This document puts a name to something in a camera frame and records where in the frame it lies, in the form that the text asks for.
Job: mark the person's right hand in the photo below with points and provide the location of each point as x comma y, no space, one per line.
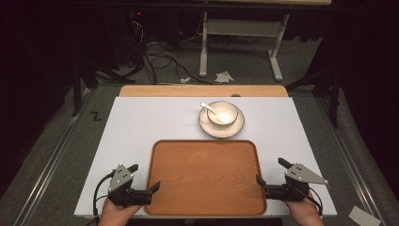
306,213

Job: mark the black metal stand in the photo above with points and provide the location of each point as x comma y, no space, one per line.
335,100
76,91

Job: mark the white table cover sheet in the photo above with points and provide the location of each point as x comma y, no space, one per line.
141,125

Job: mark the white desk frame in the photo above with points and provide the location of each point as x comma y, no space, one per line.
241,27

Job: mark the aluminium floor rail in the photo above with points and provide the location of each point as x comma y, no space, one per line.
47,169
354,169

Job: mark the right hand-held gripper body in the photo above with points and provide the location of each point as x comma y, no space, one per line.
298,185

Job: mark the white bowl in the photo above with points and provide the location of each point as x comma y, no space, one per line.
231,112

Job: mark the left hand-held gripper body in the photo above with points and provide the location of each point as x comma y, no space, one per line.
120,182

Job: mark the white plate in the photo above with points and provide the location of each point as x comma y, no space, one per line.
213,132

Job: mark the wooden tray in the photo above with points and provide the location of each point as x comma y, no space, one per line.
204,179

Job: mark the small crumpled white tissue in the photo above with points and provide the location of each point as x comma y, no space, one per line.
185,80

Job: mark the white paper sheet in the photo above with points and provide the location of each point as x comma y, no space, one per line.
363,217

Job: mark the white spoon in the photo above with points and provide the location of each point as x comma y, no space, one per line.
208,108

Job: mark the person's left hand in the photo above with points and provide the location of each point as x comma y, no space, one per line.
116,215

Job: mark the large crumpled white tissue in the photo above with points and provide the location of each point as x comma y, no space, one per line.
224,77

